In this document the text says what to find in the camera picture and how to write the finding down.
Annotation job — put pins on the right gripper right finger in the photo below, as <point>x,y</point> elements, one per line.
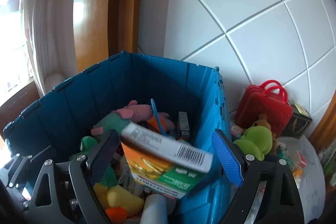
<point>281,202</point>

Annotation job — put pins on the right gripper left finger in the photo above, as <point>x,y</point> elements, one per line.
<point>63,192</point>

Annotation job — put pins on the green dinosaur plush toy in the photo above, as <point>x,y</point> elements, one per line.
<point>118,203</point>

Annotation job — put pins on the lime green frog plush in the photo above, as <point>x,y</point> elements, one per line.
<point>257,141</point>

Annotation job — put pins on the teal pink pig plush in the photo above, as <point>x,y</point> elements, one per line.
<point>112,121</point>

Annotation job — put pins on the orange green medicine box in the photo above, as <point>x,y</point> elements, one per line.
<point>164,165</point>

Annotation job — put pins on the blue plastic shoehorn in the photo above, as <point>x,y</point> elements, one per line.
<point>157,117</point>

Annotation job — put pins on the pink flat package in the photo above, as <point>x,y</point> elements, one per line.
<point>299,160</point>

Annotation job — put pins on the blue plastic storage crate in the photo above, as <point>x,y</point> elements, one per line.
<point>51,128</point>

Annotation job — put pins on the brown bear plush toy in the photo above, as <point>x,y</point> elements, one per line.
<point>262,121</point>

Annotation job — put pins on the dark wooden cabinet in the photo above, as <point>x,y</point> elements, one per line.
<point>13,107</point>

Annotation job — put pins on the red plastic toy suitcase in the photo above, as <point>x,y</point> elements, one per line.
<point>269,100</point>

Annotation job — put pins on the pink pig plush toy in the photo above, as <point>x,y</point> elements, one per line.
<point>145,113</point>

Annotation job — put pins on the grey slim cosmetic box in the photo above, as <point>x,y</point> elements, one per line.
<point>183,126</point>

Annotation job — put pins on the white curtain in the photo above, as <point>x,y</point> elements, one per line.
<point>49,30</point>

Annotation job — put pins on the wooden door frame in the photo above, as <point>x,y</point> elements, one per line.
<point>104,27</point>

